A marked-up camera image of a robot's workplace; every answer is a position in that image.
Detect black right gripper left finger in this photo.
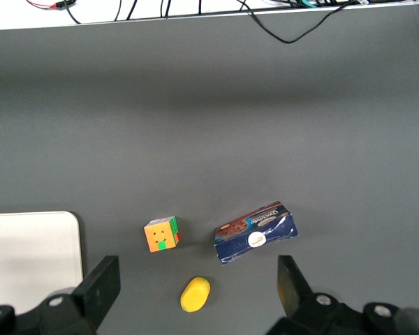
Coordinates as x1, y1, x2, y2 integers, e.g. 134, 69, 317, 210
38, 255, 122, 335

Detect yellow lemon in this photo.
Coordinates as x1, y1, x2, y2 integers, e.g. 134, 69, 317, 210
179, 276, 212, 313

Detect red thin cable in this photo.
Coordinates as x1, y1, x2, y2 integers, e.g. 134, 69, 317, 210
25, 0, 73, 10

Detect pale pink plastic tray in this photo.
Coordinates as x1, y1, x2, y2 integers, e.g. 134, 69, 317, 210
0, 210, 84, 308

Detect black looping cable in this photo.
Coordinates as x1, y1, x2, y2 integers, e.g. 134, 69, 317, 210
237, 0, 358, 45

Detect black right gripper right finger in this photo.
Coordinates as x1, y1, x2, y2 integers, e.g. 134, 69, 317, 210
267, 255, 367, 335

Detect orange puzzle cube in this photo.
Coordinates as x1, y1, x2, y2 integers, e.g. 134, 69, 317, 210
143, 215, 181, 253

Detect blue cookie box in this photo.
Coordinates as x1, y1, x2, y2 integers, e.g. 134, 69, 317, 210
214, 200, 300, 267

